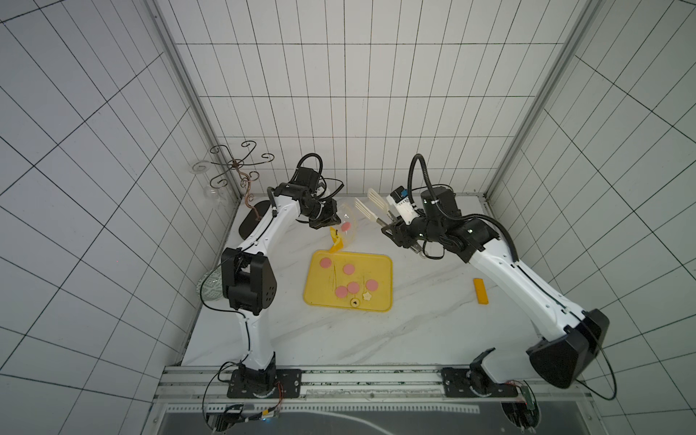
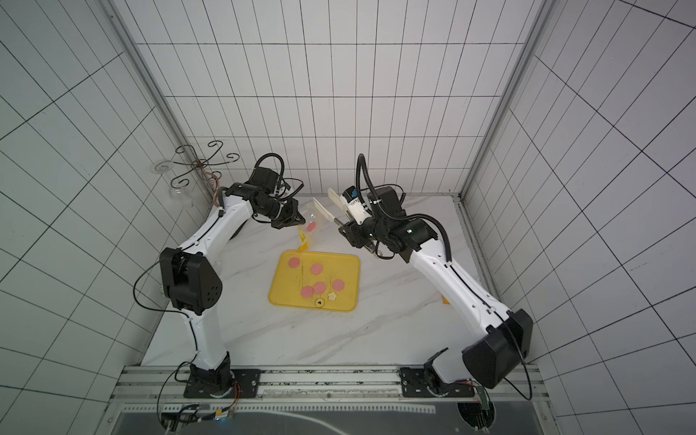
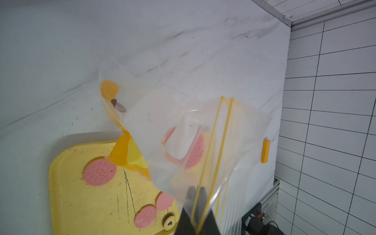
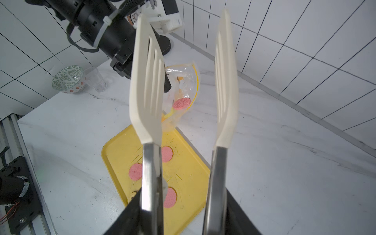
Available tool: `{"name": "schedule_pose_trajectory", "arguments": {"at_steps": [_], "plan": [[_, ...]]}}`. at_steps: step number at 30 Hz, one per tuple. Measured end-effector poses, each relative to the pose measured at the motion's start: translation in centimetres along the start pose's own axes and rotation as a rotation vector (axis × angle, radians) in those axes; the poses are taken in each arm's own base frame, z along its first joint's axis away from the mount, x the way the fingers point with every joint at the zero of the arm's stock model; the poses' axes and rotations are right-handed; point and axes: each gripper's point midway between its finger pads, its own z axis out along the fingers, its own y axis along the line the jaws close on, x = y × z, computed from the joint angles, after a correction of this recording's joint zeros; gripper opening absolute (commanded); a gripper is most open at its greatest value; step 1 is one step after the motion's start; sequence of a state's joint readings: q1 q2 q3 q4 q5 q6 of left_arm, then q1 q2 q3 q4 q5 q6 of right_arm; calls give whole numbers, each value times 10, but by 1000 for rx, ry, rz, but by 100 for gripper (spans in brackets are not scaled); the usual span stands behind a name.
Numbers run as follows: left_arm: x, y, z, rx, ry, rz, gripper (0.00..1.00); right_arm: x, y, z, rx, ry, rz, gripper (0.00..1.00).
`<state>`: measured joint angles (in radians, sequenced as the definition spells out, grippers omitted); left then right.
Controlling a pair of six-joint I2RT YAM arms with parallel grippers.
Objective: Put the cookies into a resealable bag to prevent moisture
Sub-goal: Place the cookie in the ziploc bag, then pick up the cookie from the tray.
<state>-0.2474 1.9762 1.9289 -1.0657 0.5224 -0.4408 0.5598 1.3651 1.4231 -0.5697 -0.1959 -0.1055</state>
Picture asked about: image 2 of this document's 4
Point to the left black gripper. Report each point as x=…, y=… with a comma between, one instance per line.
x=293, y=217

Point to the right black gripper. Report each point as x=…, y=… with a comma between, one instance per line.
x=353, y=233

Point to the clear yellow resealable bag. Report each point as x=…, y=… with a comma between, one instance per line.
x=311, y=213

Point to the white metal tongs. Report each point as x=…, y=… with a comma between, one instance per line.
x=350, y=215

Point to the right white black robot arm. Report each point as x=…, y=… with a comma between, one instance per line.
x=495, y=340

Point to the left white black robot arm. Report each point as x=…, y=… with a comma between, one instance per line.
x=194, y=287

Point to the yellow plastic tray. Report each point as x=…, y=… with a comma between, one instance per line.
x=288, y=282

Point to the metal cup hanger stand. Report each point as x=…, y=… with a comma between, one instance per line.
x=206, y=168

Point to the clear glass cup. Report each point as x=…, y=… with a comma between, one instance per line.
x=178, y=186

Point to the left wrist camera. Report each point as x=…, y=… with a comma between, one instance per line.
x=264, y=178

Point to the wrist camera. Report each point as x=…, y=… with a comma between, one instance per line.
x=386, y=202
x=264, y=178

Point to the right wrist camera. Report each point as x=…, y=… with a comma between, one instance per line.
x=386, y=202

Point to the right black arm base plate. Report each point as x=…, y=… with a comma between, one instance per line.
x=435, y=380

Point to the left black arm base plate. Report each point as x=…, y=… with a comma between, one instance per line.
x=242, y=383

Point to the aluminium mounting rail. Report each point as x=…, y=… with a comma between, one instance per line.
x=295, y=386

